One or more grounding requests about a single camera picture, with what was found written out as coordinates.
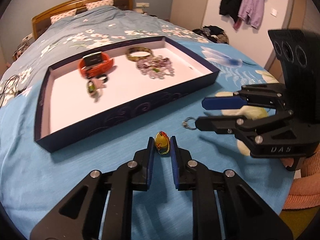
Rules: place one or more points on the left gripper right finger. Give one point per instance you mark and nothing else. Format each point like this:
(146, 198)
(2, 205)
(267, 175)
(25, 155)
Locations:
(183, 179)

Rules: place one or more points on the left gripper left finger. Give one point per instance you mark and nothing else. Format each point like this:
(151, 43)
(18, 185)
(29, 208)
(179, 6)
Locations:
(141, 179)

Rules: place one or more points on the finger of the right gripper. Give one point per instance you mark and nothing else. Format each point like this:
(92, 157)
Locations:
(224, 102)
(224, 124)

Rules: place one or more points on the yellow pendant keychain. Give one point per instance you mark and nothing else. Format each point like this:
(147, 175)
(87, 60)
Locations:
(162, 143)

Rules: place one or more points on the tortoiseshell bangle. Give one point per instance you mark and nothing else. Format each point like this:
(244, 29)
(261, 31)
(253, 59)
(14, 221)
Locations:
(138, 53)

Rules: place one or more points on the orange smart watch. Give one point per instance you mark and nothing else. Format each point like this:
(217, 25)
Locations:
(95, 64)

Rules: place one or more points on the right hand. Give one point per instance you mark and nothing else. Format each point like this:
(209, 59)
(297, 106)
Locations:
(294, 164)

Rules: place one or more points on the pile of dark clothes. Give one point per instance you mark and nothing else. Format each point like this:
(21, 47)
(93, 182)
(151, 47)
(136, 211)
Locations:
(213, 33)

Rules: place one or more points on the dark blue tray box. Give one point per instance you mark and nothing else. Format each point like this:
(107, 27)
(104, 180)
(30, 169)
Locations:
(66, 113)

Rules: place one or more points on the purple hoodie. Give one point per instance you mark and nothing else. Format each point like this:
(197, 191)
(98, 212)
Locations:
(251, 12)

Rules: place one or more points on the black jacket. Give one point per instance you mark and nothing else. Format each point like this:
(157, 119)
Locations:
(230, 8)

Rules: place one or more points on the blue floral duvet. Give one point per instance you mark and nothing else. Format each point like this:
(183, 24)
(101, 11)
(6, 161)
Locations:
(95, 28)

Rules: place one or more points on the wooden headboard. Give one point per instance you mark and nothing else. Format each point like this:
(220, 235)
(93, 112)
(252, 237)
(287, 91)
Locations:
(42, 22)

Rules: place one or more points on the right patterned pillow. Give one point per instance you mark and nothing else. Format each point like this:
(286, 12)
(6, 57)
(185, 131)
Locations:
(92, 5)

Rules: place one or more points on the patterned pillow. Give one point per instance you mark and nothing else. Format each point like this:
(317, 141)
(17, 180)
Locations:
(62, 15)
(92, 5)

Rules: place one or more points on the left patterned pillow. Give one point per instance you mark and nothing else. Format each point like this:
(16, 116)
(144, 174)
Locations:
(62, 15)

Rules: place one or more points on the black tracker camera box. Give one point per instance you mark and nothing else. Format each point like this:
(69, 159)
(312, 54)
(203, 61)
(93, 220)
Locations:
(298, 52)

